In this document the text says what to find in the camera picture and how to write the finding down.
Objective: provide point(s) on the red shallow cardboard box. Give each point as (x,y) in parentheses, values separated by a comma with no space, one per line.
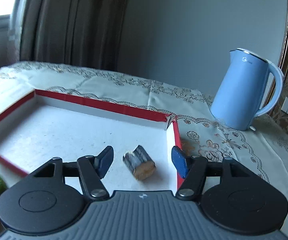
(44,124)

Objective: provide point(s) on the light blue electric kettle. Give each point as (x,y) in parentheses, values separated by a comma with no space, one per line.
(237,101)

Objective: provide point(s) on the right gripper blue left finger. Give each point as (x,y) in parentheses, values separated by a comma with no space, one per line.
(103,161)

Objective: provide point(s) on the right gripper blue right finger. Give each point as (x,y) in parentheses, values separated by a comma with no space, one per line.
(181,162)

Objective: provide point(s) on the sheer white curtain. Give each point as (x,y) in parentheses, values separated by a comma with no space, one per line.
(15,31)

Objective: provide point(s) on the dark brown curtain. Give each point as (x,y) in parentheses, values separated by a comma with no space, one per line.
(84,33)

